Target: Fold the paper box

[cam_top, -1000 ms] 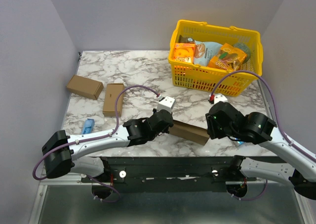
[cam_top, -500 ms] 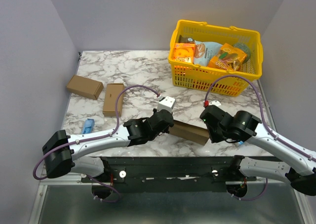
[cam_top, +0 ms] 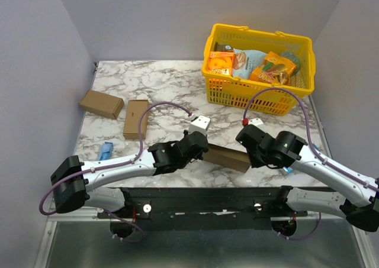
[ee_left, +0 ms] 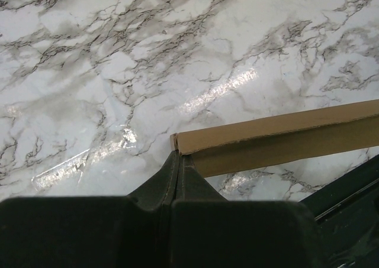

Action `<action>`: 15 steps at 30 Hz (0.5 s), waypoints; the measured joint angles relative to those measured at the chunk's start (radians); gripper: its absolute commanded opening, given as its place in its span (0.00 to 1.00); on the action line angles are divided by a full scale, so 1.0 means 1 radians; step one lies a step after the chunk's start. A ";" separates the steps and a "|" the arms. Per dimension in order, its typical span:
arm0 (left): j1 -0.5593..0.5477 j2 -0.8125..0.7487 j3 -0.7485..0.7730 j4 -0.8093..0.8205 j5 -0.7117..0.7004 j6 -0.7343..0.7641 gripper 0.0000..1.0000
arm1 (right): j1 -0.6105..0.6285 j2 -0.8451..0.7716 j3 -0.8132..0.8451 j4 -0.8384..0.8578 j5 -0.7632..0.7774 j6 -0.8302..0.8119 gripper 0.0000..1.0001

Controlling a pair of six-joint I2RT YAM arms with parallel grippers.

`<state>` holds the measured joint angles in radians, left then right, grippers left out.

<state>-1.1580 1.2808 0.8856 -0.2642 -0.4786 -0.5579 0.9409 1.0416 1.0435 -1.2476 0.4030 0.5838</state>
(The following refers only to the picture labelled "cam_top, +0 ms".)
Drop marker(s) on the orange snack bag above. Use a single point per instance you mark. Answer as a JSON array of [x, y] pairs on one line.
[[273, 70]]

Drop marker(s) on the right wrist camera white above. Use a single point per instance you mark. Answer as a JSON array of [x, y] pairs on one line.
[[253, 121]]

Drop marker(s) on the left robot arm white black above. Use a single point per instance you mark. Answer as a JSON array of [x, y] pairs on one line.
[[76, 184]]

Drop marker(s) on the light blue snack bag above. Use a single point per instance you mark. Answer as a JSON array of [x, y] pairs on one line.
[[245, 61]]

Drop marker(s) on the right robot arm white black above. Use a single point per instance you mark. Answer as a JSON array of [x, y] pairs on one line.
[[353, 196]]

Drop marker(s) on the green scouring pad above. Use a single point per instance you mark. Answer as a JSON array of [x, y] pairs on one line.
[[293, 57]]

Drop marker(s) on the blue box right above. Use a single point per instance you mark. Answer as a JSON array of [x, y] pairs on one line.
[[287, 170]]

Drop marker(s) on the folded cardboard box upright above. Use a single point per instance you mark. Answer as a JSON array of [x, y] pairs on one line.
[[132, 124]]

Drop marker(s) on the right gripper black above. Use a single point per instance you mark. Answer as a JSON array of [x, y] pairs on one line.
[[249, 147]]

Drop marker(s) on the orange Daddy snack box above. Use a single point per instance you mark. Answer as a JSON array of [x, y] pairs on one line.
[[221, 62]]

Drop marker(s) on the blue box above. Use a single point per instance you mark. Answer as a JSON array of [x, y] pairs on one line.
[[287, 170], [105, 151]]

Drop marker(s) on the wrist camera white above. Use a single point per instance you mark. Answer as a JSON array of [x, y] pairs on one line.
[[253, 121], [199, 124]]

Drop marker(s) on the cardboard box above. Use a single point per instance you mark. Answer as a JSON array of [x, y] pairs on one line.
[[132, 124], [228, 158], [102, 104]]

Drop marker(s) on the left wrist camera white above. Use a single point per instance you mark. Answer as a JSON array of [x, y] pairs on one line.
[[199, 124]]

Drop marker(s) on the dark brown snack packet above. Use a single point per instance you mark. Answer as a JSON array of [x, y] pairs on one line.
[[223, 47]]

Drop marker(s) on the blue box left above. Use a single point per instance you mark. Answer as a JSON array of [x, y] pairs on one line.
[[105, 151]]

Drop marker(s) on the yellow plastic shopping basket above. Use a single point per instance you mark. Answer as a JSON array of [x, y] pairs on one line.
[[241, 93]]

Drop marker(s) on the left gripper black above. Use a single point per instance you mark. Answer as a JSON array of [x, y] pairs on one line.
[[186, 134]]

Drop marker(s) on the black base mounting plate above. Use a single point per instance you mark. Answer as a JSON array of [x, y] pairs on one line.
[[160, 209]]

